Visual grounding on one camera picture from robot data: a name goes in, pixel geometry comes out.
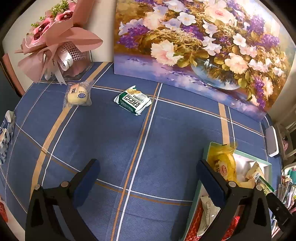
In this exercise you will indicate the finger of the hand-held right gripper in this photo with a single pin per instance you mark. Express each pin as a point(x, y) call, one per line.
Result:
point(278, 208)

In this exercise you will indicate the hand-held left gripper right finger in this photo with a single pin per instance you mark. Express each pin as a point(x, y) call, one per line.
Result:
point(211, 183)

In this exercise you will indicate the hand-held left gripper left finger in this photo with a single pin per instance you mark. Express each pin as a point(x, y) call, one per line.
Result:
point(89, 178)

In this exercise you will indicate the yellow bread packet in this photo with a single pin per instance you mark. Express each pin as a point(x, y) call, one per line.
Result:
point(223, 163)

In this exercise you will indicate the white box with teal rim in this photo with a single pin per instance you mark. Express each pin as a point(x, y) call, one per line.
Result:
point(242, 164)

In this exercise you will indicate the pile of colourful clutter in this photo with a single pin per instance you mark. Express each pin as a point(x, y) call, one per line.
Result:
point(289, 187)

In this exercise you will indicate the white printed snack packet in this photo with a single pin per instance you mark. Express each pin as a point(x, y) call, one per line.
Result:
point(208, 213)

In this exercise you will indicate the red snack packet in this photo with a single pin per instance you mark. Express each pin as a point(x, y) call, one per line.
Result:
point(195, 222)

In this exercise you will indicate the cream and brown snack wrapper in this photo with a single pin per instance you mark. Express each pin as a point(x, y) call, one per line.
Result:
point(253, 171)

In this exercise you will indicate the blue plaid tablecloth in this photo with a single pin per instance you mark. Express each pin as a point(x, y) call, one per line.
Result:
point(138, 143)

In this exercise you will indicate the white rectangular device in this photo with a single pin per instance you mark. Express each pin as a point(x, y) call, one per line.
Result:
point(271, 141)

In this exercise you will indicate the white shelf unit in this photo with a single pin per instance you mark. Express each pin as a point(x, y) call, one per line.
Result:
point(288, 141)

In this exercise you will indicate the round bun in clear packet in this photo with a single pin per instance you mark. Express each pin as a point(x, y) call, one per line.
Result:
point(77, 95)

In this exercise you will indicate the green and white snack packet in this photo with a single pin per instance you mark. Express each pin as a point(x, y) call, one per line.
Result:
point(133, 100)

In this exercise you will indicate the blue and white snack packet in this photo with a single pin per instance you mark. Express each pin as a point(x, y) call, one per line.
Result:
point(5, 136)

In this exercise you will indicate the floral canvas painting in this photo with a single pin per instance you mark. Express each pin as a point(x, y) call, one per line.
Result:
point(196, 46)

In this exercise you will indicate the pink paper flower bouquet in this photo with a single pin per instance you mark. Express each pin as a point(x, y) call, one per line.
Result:
point(57, 39)

